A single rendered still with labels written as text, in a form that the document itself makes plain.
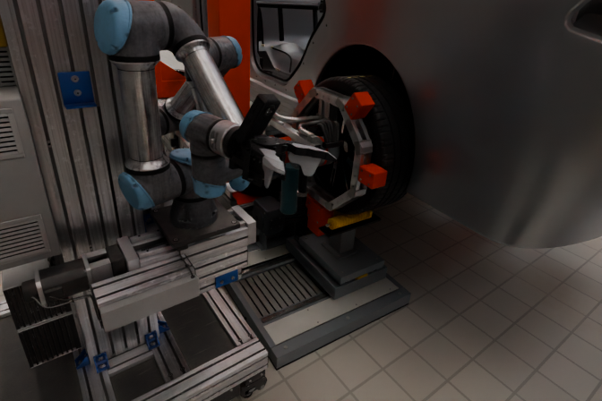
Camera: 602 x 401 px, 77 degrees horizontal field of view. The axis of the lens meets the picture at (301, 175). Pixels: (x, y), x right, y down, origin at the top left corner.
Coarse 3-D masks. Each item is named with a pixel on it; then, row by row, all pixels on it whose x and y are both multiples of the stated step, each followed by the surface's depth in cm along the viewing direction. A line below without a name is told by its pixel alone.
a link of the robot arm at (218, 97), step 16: (176, 16) 92; (176, 32) 93; (192, 32) 94; (176, 48) 95; (192, 48) 95; (208, 48) 99; (192, 64) 95; (208, 64) 95; (192, 80) 96; (208, 80) 94; (224, 80) 98; (208, 96) 94; (224, 96) 94; (224, 112) 94; (240, 112) 96
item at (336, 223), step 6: (372, 210) 195; (342, 216) 184; (348, 216) 185; (354, 216) 187; (360, 216) 188; (366, 216) 190; (330, 222) 182; (336, 222) 181; (342, 222) 183; (348, 222) 185; (354, 222) 188; (330, 228) 183; (336, 228) 183
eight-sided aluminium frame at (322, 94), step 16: (320, 96) 169; (336, 96) 161; (304, 112) 190; (352, 128) 154; (368, 144) 154; (368, 160) 156; (352, 176) 160; (320, 192) 192; (352, 192) 162; (336, 208) 176
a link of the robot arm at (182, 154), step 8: (176, 152) 113; (184, 152) 114; (176, 160) 110; (184, 160) 110; (176, 168) 109; (184, 168) 110; (184, 176) 109; (184, 184) 110; (192, 184) 112; (184, 192) 112; (192, 192) 114
